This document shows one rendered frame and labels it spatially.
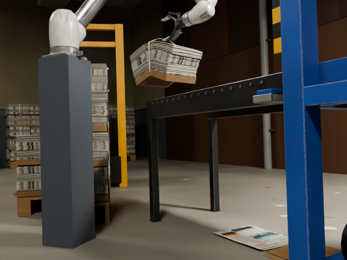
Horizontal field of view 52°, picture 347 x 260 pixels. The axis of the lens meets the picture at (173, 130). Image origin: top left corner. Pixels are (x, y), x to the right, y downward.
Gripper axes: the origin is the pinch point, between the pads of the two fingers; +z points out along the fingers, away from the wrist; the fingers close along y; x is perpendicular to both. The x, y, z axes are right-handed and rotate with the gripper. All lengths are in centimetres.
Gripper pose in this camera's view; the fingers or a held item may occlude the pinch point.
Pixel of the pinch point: (163, 29)
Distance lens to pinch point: 256.3
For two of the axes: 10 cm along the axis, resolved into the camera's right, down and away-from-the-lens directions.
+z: -7.2, 1.1, 6.8
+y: 0.7, 9.9, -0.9
